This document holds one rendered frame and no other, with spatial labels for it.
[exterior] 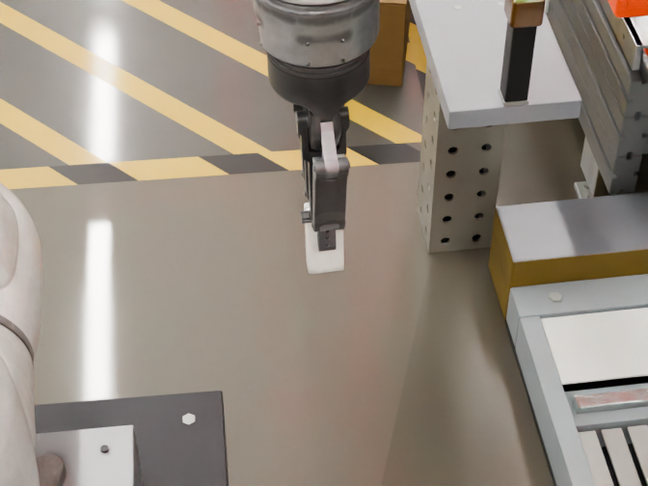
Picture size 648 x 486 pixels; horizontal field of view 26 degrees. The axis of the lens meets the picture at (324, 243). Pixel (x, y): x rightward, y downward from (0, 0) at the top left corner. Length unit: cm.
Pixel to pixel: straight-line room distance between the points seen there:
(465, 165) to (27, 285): 89
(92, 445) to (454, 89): 66
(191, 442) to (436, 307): 65
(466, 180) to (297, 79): 113
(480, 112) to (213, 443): 53
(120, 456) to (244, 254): 79
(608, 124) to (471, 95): 40
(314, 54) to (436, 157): 110
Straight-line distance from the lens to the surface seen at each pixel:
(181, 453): 158
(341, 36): 97
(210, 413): 161
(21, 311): 136
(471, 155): 208
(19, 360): 132
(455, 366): 205
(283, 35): 97
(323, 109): 102
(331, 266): 117
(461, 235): 219
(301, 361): 205
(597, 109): 219
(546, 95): 180
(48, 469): 145
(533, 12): 169
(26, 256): 141
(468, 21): 191
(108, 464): 146
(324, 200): 106
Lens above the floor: 157
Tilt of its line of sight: 45 degrees down
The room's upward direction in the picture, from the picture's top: straight up
